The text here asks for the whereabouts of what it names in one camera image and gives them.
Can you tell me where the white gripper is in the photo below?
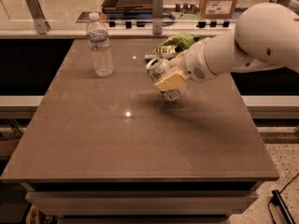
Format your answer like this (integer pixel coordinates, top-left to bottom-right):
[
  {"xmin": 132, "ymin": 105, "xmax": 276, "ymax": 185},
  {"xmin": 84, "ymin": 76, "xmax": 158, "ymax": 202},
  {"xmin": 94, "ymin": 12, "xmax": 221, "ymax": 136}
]
[{"xmin": 154, "ymin": 38, "xmax": 217, "ymax": 91}]

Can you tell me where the patterned bag under table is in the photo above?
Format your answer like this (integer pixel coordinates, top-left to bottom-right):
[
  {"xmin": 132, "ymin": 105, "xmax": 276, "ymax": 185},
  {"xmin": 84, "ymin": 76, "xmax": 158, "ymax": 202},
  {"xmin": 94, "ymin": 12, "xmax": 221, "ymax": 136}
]
[{"xmin": 25, "ymin": 205, "xmax": 58, "ymax": 224}]

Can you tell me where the black cable on floor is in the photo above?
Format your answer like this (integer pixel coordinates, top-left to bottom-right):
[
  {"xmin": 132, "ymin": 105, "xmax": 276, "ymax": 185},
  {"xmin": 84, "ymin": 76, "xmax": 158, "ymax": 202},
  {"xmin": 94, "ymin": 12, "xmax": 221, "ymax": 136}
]
[{"xmin": 267, "ymin": 172, "xmax": 299, "ymax": 224}]

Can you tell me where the clear plastic water bottle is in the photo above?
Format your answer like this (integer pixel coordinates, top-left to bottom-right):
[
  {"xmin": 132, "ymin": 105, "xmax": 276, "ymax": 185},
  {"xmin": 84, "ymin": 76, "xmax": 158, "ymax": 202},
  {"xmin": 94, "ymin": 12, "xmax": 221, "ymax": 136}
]
[{"xmin": 86, "ymin": 13, "xmax": 114, "ymax": 77}]

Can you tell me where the cardboard box with label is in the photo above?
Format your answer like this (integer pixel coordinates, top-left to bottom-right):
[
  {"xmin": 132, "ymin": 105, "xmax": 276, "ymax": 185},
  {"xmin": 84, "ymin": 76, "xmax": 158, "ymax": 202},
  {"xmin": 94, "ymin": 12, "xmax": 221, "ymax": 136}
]
[{"xmin": 199, "ymin": 0, "xmax": 237, "ymax": 19}]

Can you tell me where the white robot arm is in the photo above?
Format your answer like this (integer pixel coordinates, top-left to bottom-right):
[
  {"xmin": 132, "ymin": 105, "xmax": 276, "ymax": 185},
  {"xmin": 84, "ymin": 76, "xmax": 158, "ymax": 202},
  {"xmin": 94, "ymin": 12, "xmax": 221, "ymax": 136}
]
[{"xmin": 154, "ymin": 3, "xmax": 299, "ymax": 91}]

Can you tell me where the green chip bag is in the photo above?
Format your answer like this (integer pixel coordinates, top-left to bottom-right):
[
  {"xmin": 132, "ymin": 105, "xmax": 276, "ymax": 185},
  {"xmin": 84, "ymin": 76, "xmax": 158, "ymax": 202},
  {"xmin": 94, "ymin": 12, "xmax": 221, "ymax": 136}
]
[{"xmin": 145, "ymin": 33, "xmax": 201, "ymax": 62}]

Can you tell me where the green white 7up can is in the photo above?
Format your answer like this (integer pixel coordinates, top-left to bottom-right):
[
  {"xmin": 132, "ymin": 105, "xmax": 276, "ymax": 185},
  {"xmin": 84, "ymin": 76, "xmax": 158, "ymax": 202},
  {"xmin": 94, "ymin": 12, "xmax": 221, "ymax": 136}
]
[{"xmin": 146, "ymin": 58, "xmax": 185, "ymax": 102}]

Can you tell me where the middle metal railing post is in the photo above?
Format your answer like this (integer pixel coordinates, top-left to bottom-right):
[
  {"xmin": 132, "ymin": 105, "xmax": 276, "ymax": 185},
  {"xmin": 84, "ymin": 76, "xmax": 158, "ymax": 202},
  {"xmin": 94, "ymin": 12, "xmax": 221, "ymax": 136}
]
[{"xmin": 152, "ymin": 0, "xmax": 164, "ymax": 35}]

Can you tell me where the left metal railing post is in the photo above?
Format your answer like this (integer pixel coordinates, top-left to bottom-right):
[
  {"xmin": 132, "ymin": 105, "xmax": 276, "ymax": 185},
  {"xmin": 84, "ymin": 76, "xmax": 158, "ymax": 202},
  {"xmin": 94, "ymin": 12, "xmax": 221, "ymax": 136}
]
[{"xmin": 25, "ymin": 0, "xmax": 50, "ymax": 35}]

